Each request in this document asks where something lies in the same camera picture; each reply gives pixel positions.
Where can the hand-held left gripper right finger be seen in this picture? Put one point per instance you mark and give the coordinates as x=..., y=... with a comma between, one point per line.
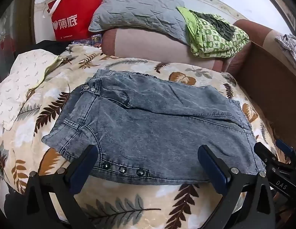
x=213, y=169

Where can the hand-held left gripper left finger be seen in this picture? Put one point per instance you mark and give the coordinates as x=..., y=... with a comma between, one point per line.
x=84, y=163

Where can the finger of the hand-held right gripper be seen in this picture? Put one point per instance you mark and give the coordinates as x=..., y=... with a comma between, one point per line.
x=284, y=146
x=264, y=153

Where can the grey-blue denim pants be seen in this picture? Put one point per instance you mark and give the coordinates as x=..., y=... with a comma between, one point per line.
x=150, y=128

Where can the leaf print blanket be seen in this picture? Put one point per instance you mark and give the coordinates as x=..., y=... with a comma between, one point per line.
x=128, y=210

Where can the grey crumpled cloth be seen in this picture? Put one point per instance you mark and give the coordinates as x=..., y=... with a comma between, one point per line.
x=289, y=47

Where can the white patterned quilt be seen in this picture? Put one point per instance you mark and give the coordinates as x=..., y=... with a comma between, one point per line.
x=21, y=81

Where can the pink and beige cushion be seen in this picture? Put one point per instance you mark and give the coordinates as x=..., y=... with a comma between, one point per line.
x=148, y=45
x=250, y=32

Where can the colourful small packets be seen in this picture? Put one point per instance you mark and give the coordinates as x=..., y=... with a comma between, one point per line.
x=96, y=43

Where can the black garment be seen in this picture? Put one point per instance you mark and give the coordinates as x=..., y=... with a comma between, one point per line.
x=52, y=46

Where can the green patterned blanket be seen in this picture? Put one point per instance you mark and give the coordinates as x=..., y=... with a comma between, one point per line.
x=210, y=44

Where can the dark green cloth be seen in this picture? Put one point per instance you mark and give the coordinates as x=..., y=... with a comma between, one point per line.
x=221, y=27

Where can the red shopping bag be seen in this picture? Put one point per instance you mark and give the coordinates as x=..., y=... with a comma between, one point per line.
x=71, y=21

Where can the wooden door with glass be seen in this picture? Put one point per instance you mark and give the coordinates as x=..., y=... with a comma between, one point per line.
x=9, y=33

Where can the grey quilted pillow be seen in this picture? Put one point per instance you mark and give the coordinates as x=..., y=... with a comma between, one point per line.
x=138, y=14

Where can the dark window frame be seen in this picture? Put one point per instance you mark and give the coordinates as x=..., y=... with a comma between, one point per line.
x=281, y=7

